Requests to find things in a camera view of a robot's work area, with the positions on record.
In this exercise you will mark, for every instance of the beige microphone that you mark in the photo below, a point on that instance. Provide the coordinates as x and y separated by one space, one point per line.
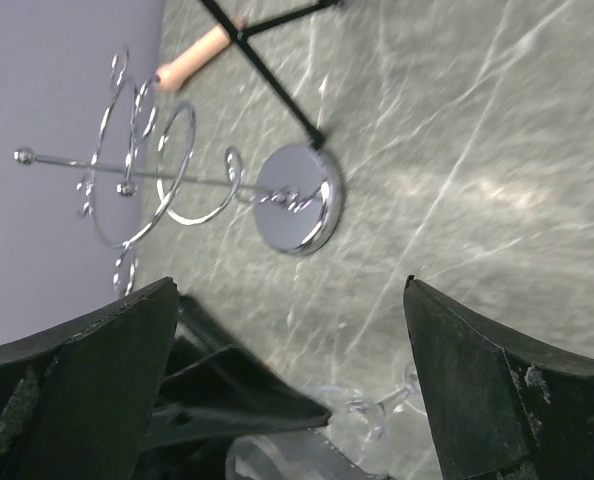
172 75

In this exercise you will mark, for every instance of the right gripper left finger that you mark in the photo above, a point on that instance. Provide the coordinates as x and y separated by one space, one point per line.
75 399

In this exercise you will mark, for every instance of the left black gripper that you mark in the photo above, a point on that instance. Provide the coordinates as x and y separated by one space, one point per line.
216 391

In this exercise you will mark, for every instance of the chrome wine glass rack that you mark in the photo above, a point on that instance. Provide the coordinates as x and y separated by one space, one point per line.
296 200

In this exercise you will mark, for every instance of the black perforated music stand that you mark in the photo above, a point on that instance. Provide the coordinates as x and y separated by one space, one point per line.
240 36

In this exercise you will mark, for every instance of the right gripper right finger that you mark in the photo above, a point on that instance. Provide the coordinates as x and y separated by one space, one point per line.
500 404

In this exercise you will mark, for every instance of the clear wine glass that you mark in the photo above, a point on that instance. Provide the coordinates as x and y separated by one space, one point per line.
354 444

